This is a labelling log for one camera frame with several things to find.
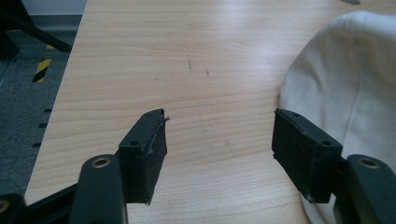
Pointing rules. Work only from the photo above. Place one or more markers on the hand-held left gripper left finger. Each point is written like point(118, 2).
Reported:
point(141, 161)

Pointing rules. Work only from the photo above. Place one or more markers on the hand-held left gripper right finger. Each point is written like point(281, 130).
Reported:
point(311, 161)

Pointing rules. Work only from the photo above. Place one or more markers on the white cloth garment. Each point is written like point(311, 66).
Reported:
point(348, 81)

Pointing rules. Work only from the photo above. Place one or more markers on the yellow black striped floor tape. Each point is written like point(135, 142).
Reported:
point(41, 70)

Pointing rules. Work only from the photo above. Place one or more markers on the black metal stand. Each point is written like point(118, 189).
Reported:
point(18, 28)

